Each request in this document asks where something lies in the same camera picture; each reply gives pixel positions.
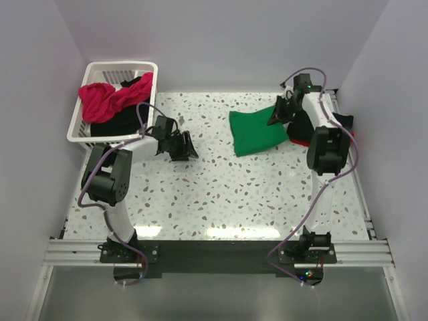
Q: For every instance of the red folded t-shirt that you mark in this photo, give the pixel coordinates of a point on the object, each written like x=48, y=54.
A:
x=305, y=140

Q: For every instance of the aluminium front rail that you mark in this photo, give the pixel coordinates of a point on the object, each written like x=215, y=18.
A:
x=85, y=252

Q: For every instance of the black t-shirt in basket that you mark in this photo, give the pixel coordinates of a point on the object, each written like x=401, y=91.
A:
x=124, y=122

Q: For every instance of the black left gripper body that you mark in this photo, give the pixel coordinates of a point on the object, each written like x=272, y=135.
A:
x=176, y=148

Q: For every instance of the green t-shirt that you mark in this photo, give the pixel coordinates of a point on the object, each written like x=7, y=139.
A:
x=252, y=134

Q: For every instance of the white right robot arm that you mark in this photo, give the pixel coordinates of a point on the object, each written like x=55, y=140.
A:
x=328, y=148

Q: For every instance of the pink t-shirt in basket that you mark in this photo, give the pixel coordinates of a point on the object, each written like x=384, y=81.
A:
x=100, y=101

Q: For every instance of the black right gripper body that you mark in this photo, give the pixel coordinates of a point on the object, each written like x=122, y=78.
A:
x=293, y=108

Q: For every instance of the black folded t-shirt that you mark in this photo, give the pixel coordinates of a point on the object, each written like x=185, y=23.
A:
x=301, y=123

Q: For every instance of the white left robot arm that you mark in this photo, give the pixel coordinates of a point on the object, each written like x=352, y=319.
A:
x=106, y=179

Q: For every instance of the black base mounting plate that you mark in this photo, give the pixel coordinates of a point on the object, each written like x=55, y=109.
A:
x=153, y=259

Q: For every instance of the white plastic laundry basket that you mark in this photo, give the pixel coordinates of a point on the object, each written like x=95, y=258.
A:
x=112, y=73

